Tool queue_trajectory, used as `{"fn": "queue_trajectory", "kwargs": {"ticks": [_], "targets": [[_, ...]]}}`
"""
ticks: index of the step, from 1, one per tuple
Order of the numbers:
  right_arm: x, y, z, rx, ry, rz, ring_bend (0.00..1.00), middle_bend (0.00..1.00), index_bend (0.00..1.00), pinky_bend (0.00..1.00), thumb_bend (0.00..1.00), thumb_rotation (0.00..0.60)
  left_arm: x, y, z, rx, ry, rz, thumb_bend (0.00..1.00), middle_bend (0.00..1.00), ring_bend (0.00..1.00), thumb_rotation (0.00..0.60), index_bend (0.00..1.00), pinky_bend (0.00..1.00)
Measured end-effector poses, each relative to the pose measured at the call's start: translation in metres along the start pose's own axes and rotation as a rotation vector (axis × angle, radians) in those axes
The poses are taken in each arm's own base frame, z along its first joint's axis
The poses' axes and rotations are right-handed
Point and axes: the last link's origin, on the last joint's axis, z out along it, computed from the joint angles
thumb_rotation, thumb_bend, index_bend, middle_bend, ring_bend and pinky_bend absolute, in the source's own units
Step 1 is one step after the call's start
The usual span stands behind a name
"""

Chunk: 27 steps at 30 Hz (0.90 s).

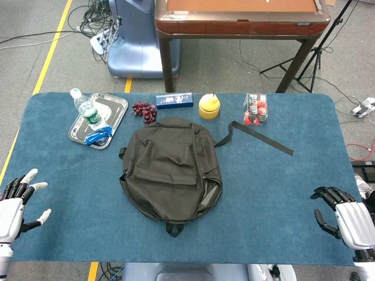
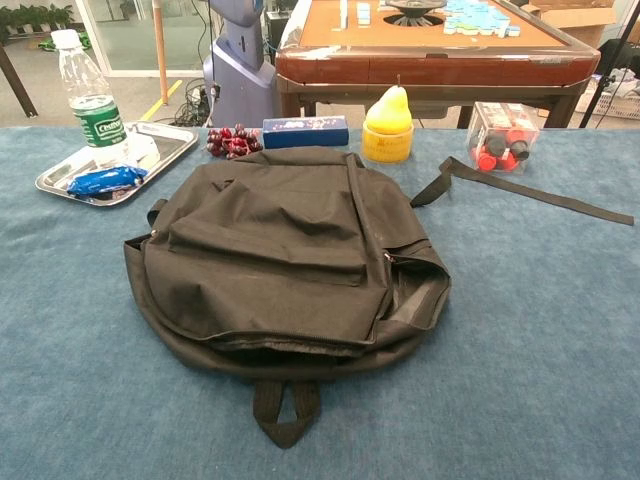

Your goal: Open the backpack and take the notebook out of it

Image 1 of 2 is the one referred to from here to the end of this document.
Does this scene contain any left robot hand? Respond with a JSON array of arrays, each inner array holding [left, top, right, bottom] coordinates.
[[0, 168, 52, 244]]

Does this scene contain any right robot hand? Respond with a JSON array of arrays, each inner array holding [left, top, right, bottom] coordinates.
[[310, 186, 375, 251]]

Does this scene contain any black backpack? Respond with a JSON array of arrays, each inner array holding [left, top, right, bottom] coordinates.
[[118, 116, 294, 238]]

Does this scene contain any white shoe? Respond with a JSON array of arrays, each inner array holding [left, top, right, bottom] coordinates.
[[354, 174, 375, 200]]

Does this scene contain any black flat device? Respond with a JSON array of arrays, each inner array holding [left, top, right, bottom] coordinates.
[[350, 160, 375, 182]]

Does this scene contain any blue table mat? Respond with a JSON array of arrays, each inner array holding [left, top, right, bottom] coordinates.
[[0, 92, 375, 266]]

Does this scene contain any blue snack packet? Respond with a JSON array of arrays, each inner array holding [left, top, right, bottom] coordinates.
[[84, 126, 114, 146]]

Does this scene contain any clear water bottle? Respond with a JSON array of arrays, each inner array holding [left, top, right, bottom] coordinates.
[[69, 87, 110, 132]]

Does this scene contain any steel tray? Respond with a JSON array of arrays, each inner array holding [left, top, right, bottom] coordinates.
[[68, 92, 129, 150]]

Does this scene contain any clear box with red pieces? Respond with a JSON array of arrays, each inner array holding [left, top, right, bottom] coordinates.
[[242, 92, 268, 127]]

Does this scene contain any red grape bunch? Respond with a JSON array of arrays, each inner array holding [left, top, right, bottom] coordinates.
[[132, 101, 158, 126]]

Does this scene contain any black tripod stand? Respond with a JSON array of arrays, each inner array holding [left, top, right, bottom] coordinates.
[[259, 0, 355, 93]]

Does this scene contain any blue-grey robot torso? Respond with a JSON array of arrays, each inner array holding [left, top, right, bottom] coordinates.
[[121, 262, 250, 281]]

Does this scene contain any yellow bowl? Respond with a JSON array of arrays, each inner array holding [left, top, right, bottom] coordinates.
[[198, 105, 220, 120]]

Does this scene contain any yellow pear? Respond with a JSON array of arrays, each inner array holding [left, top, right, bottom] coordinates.
[[199, 92, 220, 112]]

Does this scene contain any white power strip with plugs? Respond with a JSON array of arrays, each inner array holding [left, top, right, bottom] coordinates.
[[89, 30, 118, 55]]

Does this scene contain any blue rectangular box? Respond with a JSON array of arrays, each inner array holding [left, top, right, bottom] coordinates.
[[155, 92, 194, 110]]

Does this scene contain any blue-grey machine base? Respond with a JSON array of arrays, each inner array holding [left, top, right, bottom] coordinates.
[[107, 0, 181, 79]]

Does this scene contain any brown mahjong table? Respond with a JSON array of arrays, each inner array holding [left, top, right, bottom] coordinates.
[[154, 0, 332, 93]]

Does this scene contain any red cable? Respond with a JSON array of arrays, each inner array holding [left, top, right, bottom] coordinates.
[[347, 142, 375, 162]]

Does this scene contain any black cable bundle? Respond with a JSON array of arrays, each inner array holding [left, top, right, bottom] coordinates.
[[67, 0, 118, 39]]

